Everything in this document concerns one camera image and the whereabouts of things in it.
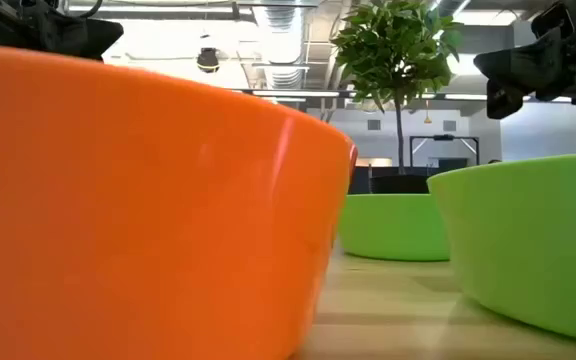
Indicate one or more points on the black plant pot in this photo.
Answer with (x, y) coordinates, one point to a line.
(398, 184)

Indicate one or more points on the silver ventilation duct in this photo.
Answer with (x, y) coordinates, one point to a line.
(280, 30)

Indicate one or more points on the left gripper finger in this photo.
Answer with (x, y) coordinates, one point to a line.
(78, 37)

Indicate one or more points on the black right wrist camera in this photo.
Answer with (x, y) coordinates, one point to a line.
(553, 20)

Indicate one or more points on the black background rig frame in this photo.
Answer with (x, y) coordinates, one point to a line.
(443, 137)

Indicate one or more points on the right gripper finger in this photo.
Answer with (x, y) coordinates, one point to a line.
(528, 65)
(500, 100)

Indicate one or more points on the grey wall vent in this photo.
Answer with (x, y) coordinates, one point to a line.
(449, 125)
(374, 124)

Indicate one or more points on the green leafy small tree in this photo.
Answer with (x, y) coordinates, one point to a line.
(393, 50)

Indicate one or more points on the long overhead light bar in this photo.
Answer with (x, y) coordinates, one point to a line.
(293, 93)

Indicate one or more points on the orange mini bowl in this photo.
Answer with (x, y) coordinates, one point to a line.
(143, 200)

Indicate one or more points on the orange hanging cone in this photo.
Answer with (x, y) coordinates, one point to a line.
(427, 119)

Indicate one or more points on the black overhead camera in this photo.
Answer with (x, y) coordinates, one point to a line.
(208, 60)

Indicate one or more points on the green mini bowl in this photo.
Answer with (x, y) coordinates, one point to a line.
(393, 225)
(528, 240)

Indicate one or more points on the dark blue partition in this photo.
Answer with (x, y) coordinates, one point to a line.
(358, 182)

